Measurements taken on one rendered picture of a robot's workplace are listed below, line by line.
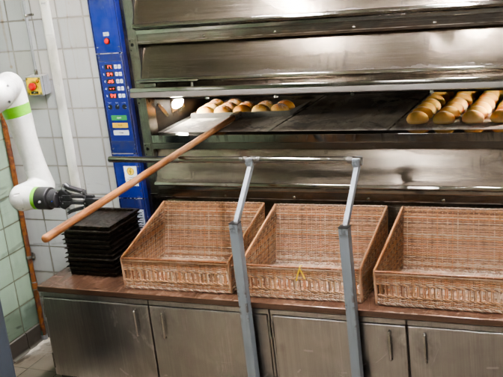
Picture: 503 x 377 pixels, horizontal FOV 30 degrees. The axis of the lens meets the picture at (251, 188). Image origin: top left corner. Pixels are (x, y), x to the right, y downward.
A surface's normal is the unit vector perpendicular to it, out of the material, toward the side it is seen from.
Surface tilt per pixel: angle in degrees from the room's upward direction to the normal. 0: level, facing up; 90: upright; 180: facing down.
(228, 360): 90
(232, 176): 70
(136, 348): 90
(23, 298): 90
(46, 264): 90
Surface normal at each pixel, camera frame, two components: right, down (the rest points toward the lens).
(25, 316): 0.91, 0.02
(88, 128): -0.40, 0.30
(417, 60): -0.42, -0.04
